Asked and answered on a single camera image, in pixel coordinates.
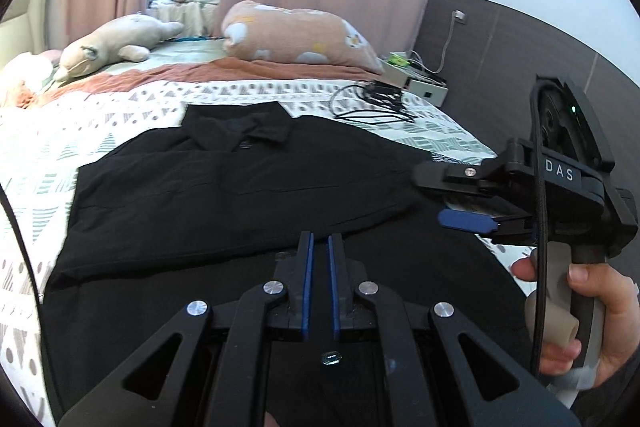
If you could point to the beige plush seal toy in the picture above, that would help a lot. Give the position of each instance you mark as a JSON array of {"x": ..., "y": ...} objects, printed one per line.
[{"x": 100, "y": 49}]

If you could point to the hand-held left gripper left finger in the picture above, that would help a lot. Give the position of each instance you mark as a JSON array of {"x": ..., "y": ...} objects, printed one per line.
[{"x": 307, "y": 292}]

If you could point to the patterned white bed blanket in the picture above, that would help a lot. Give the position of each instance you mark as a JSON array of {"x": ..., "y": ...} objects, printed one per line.
[{"x": 75, "y": 142}]

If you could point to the black shirt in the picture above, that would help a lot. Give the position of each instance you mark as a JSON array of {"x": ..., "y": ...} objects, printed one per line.
[{"x": 250, "y": 187}]

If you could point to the person's right hand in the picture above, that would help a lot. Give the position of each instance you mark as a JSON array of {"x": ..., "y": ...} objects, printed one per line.
[{"x": 617, "y": 322}]

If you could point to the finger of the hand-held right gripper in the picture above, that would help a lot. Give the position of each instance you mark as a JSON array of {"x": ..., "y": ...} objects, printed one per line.
[
  {"x": 462, "y": 220},
  {"x": 450, "y": 174}
]

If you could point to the white box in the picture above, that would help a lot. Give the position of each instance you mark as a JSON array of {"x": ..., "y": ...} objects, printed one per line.
[{"x": 425, "y": 89}]

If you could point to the green packet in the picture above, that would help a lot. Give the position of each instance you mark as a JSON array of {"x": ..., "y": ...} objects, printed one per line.
[{"x": 399, "y": 58}]

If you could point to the white wall socket plug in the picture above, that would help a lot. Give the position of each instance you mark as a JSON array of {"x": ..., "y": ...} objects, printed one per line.
[{"x": 460, "y": 16}]

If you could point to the peach printed pillow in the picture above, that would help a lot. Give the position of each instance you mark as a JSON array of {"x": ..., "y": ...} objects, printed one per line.
[{"x": 295, "y": 32}]

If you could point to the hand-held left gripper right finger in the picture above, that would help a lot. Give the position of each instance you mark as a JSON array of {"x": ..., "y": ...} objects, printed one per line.
[{"x": 333, "y": 292}]

